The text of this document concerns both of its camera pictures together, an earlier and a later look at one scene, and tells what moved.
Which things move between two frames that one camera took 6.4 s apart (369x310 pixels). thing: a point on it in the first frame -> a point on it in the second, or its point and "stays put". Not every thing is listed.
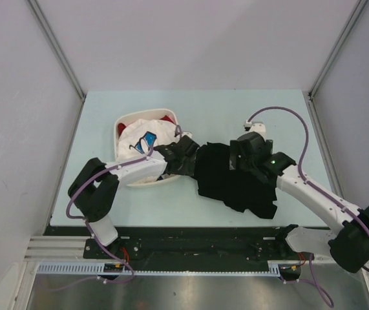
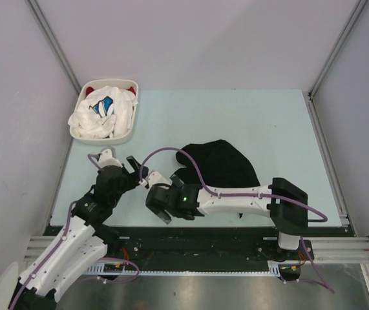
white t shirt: (139, 136) -> (105, 112)
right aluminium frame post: (313, 110) stays put
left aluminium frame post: (57, 49) stays put
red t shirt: (121, 126) -> (89, 89)
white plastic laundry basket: (126, 116) -> (134, 84)
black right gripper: (234, 151) -> (158, 210)
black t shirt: (237, 189) stays put
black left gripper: (189, 168) -> (133, 180)
